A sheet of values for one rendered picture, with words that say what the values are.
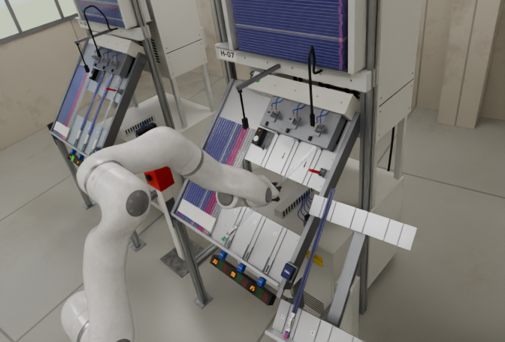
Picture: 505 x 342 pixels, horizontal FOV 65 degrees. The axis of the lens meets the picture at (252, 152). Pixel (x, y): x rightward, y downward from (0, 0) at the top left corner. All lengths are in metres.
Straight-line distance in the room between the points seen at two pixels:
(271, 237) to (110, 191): 0.84
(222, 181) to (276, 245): 0.52
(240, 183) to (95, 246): 0.42
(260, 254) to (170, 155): 0.75
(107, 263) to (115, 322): 0.15
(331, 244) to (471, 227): 1.30
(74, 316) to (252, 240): 0.75
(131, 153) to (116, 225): 0.18
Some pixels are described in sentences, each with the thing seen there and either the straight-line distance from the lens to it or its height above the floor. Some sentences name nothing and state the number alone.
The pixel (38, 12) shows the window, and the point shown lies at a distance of 5.00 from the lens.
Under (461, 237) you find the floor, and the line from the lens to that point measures 2.81.
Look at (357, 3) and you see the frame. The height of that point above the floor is 1.62.
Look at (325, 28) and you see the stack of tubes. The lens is 1.40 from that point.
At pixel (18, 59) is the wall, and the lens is 4.93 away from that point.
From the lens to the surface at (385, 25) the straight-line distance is 1.55.
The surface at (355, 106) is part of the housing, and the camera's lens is 1.52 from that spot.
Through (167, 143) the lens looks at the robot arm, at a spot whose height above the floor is 1.46.
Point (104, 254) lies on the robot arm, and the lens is 1.00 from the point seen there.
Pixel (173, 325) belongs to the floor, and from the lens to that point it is 2.44.
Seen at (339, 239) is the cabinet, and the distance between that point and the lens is 1.82.
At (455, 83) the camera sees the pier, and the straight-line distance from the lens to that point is 3.74.
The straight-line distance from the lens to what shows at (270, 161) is 1.65.
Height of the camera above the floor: 1.94
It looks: 33 degrees down
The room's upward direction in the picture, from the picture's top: 9 degrees counter-clockwise
